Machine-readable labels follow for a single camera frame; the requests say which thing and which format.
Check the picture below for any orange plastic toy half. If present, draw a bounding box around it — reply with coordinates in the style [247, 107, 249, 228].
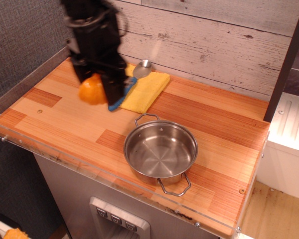
[78, 73, 108, 105]

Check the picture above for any yellow folded cloth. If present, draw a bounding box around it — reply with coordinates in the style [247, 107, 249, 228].
[120, 71, 170, 114]

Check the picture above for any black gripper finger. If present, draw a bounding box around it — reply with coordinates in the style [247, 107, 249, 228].
[101, 72, 127, 106]
[71, 61, 94, 83]

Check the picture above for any dark vertical post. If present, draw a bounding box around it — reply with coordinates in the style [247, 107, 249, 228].
[263, 19, 299, 122]

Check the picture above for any grey toy fridge cabinet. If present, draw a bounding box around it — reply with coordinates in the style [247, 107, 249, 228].
[35, 155, 216, 239]

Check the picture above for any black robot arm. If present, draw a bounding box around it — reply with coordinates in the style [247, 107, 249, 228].
[61, 0, 127, 107]

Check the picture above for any white toy sink unit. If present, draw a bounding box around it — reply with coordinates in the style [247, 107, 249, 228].
[256, 93, 299, 198]

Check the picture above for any stainless steel pot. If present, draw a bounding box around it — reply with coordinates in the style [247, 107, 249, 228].
[123, 114, 198, 197]

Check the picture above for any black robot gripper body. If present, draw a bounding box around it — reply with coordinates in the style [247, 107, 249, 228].
[66, 14, 127, 73]

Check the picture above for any yellow object at bottom left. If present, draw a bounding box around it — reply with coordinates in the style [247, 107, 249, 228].
[3, 228, 29, 239]

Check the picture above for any blue handled metal spoon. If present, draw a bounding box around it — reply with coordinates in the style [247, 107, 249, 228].
[108, 59, 152, 112]

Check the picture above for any silver dispenser button panel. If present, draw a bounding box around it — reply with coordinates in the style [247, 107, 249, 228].
[89, 197, 151, 239]

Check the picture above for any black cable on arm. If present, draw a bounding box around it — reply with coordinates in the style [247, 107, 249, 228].
[104, 4, 129, 38]

